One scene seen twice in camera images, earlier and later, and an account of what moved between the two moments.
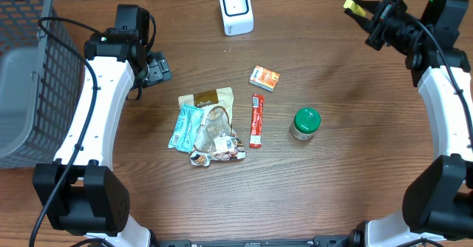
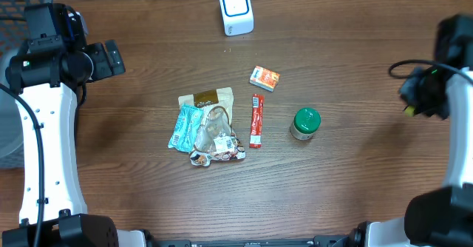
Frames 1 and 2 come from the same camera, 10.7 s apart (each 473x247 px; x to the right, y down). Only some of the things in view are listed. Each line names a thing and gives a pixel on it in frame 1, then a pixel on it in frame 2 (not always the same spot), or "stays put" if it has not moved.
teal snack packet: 185,130 stays put
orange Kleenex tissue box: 264,78 stays put
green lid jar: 306,122 stays put
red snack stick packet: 256,120 stays put
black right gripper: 393,4 -> 406,92
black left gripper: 157,67 -> 103,68
